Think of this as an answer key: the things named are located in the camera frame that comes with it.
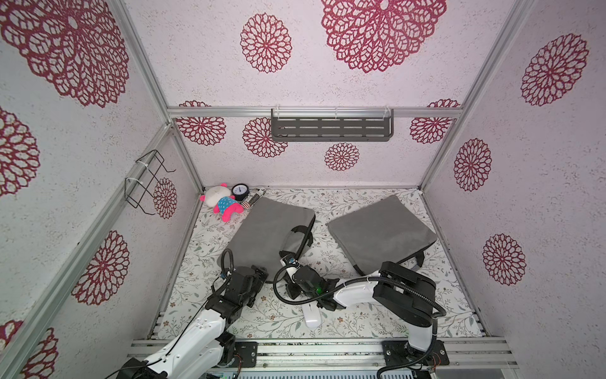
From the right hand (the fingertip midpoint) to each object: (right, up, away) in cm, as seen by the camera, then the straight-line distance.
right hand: (282, 275), depth 88 cm
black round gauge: (-23, +34, +29) cm, 50 cm away
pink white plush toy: (-30, +29, +21) cm, 47 cm away
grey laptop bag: (+43, +14, +14) cm, 47 cm away
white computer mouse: (+11, -12, -7) cm, 17 cm away
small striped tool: (-16, +30, +25) cm, 42 cm away
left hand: (-7, -1, 0) cm, 7 cm away
